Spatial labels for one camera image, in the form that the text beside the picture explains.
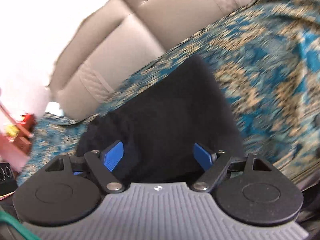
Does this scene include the black pants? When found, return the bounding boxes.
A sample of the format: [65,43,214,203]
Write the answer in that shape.
[76,55,244,184]

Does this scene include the red toy clutter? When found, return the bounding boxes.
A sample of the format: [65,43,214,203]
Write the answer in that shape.
[1,103,36,155]

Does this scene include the teal paisley sofa cover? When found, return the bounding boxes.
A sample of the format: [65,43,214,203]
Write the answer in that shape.
[17,0,319,185]

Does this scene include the beige leather sofa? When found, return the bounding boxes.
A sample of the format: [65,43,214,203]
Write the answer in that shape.
[49,0,250,120]

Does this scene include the green cable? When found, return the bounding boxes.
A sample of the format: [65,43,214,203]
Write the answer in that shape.
[0,209,41,240]

